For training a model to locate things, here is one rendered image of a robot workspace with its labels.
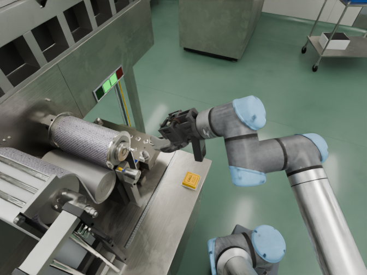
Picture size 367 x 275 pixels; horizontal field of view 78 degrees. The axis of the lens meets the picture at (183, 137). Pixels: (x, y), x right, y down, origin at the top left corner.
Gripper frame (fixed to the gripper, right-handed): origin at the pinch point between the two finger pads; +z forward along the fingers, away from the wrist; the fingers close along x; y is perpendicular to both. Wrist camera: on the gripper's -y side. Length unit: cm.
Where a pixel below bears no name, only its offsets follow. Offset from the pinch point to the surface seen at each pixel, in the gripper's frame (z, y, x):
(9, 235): 61, 4, 40
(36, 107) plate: 37.7, 31.9, 2.4
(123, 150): 16.8, 2.4, 2.2
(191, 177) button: 22.2, -36.8, -15.0
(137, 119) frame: 108, -25, -75
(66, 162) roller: 31.9, 11.9, 13.1
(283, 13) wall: 61, -115, -448
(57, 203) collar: 11.0, 11.0, 28.8
